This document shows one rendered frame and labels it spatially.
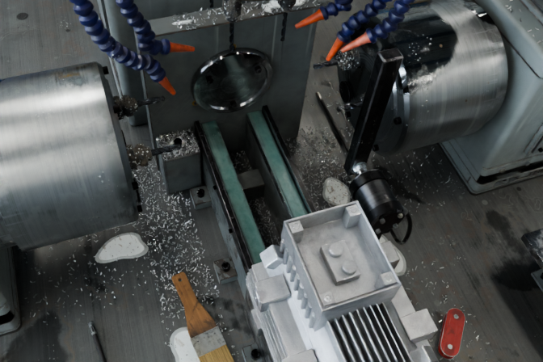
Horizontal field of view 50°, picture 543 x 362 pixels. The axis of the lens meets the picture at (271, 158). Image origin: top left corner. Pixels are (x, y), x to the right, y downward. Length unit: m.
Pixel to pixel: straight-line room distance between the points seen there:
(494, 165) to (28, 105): 0.82
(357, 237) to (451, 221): 0.47
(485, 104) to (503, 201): 0.31
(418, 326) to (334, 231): 0.15
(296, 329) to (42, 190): 0.37
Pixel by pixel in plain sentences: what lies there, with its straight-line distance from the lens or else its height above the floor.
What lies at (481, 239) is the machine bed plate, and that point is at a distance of 1.18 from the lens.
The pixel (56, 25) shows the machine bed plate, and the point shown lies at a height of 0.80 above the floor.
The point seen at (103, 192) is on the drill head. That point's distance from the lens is 0.80.
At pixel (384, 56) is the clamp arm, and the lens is 0.75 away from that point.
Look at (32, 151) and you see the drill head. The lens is 0.79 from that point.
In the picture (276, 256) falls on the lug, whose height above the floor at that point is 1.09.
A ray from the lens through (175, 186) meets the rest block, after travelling 1.11.
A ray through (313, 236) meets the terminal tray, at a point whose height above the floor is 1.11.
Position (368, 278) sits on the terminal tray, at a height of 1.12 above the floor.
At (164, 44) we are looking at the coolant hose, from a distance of 0.81.
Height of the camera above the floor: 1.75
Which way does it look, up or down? 53 degrees down
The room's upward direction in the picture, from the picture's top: 7 degrees clockwise
